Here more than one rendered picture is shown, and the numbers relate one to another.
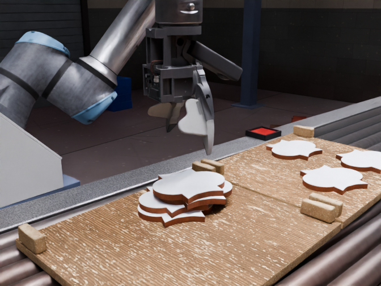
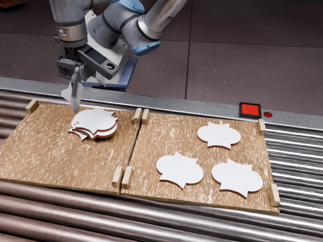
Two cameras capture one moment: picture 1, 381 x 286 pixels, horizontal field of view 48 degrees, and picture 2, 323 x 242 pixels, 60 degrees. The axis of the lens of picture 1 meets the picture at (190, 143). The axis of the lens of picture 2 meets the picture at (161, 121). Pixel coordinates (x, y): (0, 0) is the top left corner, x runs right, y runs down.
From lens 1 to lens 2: 0.88 m
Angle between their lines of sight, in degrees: 51
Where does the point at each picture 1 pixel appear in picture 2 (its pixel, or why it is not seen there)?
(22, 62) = (109, 11)
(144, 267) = (32, 143)
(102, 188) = (105, 96)
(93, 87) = (137, 37)
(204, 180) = (100, 123)
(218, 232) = (75, 150)
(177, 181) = (93, 115)
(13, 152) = not seen: hidden behind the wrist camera
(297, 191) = (148, 161)
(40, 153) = not seen: hidden behind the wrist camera
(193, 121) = (68, 92)
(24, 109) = (106, 37)
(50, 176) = not seen: hidden behind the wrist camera
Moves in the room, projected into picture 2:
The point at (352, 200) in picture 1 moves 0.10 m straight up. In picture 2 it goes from (156, 188) to (155, 164)
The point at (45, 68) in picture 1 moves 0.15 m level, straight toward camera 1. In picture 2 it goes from (118, 18) to (92, 30)
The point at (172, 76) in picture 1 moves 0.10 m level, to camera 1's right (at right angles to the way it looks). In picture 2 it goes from (61, 65) to (76, 81)
